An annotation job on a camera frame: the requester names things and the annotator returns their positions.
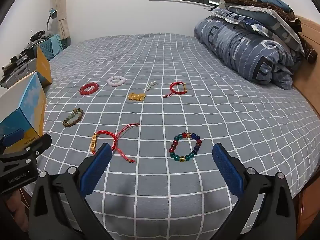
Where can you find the teal cushion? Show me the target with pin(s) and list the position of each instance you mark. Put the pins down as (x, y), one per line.
(272, 1)

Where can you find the wooden headboard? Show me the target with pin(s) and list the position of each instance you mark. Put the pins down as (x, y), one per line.
(308, 80)

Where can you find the white cardboard box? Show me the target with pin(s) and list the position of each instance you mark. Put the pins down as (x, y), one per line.
(32, 100)

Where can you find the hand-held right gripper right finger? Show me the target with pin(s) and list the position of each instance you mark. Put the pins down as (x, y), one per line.
(227, 170)

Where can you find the black bag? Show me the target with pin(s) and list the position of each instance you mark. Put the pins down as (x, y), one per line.
(38, 35)

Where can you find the teal suitcase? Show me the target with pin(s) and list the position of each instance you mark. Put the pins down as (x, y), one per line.
(53, 46)

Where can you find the grey suitcase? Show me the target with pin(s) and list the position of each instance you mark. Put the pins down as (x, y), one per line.
(20, 73)

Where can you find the blue desk lamp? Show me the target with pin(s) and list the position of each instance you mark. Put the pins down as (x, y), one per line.
(52, 12)

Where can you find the brown blanket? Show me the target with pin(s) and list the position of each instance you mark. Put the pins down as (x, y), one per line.
(252, 3)

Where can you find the blue patterned pillow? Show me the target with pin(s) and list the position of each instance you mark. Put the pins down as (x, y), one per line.
(270, 20)

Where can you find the person's left forearm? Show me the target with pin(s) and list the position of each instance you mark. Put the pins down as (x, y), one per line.
(11, 205)

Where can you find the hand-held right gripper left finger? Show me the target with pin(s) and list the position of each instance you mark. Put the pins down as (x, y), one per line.
(97, 167)

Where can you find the grey checked bed sheet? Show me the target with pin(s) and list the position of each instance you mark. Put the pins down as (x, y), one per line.
(162, 55)

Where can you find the pile of dark electronics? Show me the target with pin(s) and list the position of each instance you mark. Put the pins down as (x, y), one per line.
(17, 58)

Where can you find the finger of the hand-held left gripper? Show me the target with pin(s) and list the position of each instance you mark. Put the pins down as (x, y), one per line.
(12, 136)
(41, 142)

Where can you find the folded blue patterned quilt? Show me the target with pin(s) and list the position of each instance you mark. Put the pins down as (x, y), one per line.
(237, 45)

